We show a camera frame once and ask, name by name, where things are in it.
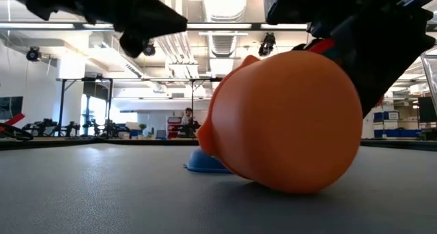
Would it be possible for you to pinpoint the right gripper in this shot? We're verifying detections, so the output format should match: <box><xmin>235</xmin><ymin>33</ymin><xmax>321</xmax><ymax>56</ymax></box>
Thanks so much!
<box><xmin>262</xmin><ymin>0</ymin><xmax>437</xmax><ymax>117</ymax></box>

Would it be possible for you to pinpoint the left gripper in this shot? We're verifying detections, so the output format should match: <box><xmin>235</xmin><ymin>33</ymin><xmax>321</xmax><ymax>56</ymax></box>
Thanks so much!
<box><xmin>0</xmin><ymin>0</ymin><xmax>188</xmax><ymax>59</ymax></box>

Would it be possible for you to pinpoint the red measuring cup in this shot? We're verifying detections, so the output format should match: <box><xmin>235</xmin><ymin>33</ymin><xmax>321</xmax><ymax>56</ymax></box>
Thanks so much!
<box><xmin>305</xmin><ymin>38</ymin><xmax>337</xmax><ymax>56</ymax></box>

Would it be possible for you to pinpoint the large orange measuring cup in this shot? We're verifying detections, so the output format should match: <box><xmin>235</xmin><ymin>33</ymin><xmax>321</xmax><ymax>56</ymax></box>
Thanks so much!
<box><xmin>197</xmin><ymin>50</ymin><xmax>364</xmax><ymax>194</ymax></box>

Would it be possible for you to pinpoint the small blue measuring cup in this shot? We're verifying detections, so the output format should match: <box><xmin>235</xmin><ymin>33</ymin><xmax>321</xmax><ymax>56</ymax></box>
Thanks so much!
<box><xmin>184</xmin><ymin>146</ymin><xmax>233</xmax><ymax>175</ymax></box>

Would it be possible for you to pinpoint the clear glass pitcher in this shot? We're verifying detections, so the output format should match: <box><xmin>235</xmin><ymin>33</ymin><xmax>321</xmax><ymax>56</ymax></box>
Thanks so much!
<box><xmin>419</xmin><ymin>46</ymin><xmax>437</xmax><ymax>115</ymax></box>

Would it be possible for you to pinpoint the black monitor by shelves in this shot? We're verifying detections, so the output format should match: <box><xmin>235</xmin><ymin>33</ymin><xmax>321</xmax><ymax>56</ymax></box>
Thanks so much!
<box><xmin>418</xmin><ymin>96</ymin><xmax>437</xmax><ymax>123</ymax></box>

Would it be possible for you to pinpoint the blue storage bin row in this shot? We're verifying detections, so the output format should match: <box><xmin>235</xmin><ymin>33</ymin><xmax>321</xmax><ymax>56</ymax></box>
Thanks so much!
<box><xmin>373</xmin><ymin>128</ymin><xmax>424</xmax><ymax>138</ymax></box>

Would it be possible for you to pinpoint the red cabinet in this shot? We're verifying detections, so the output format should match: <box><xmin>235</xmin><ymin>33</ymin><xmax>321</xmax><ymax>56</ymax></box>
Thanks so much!
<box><xmin>167</xmin><ymin>116</ymin><xmax>183</xmax><ymax>139</ymax></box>

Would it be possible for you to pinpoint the person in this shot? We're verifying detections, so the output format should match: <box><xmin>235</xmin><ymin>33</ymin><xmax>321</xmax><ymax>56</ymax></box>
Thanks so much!
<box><xmin>180</xmin><ymin>107</ymin><xmax>195</xmax><ymax>138</ymax></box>

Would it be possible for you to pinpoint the black background robot rig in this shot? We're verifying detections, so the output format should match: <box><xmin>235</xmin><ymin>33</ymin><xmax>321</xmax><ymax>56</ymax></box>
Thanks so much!
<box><xmin>22</xmin><ymin>117</ymin><xmax>81</xmax><ymax>136</ymax></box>

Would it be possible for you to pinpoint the red bar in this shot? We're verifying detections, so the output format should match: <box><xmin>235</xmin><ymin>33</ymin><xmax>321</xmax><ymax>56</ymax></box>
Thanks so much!
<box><xmin>3</xmin><ymin>112</ymin><xmax>27</xmax><ymax>126</ymax></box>

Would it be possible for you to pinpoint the black curved tool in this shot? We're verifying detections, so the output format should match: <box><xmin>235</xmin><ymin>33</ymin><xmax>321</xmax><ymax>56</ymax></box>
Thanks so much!
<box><xmin>0</xmin><ymin>122</ymin><xmax>35</xmax><ymax>141</ymax></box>

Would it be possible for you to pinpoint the black metal frame stand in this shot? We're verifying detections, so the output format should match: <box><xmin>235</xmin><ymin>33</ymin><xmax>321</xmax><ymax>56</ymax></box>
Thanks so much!
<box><xmin>56</xmin><ymin>76</ymin><xmax>114</xmax><ymax>136</ymax></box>
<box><xmin>186</xmin><ymin>76</ymin><xmax>223</xmax><ymax>139</ymax></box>

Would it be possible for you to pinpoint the dark wall screen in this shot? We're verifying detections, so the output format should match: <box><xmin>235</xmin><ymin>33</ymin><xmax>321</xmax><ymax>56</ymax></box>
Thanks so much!
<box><xmin>0</xmin><ymin>96</ymin><xmax>24</xmax><ymax>121</ymax></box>

